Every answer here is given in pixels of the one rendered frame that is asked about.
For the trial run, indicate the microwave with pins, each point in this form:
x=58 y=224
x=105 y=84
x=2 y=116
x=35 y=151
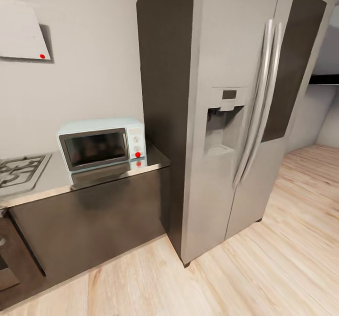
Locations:
x=90 y=143

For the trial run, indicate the burner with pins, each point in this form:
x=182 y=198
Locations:
x=20 y=174

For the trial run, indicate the range hood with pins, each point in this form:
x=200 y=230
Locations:
x=20 y=33

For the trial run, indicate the stairs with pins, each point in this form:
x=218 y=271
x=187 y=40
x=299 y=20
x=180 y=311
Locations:
x=326 y=69

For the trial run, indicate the fridge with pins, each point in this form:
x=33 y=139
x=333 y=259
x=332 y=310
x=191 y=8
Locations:
x=222 y=85

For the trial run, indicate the oven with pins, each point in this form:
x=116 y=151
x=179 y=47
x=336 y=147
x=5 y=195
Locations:
x=19 y=268

